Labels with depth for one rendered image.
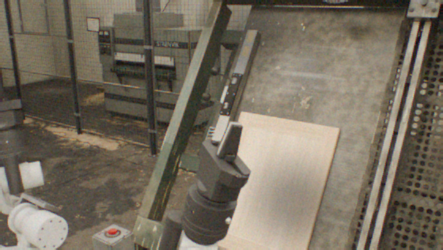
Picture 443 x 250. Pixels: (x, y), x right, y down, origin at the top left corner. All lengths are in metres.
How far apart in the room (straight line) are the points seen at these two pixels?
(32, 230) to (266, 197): 1.04
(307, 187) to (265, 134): 0.29
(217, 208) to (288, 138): 1.03
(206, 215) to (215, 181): 0.07
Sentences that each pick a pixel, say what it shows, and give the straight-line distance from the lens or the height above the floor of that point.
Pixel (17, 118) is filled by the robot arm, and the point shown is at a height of 1.55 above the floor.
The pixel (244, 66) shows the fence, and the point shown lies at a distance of 1.90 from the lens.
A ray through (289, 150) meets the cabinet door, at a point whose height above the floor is 1.26.
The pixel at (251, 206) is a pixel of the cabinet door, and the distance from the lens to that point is 1.71.
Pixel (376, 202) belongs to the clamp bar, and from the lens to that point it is 1.54.
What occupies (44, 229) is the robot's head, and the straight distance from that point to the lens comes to 0.85.
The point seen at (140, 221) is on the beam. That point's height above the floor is 0.89.
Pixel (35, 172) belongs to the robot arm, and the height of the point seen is 1.41.
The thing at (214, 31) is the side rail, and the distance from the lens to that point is 2.10.
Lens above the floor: 1.83
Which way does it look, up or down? 17 degrees down
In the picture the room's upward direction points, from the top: straight up
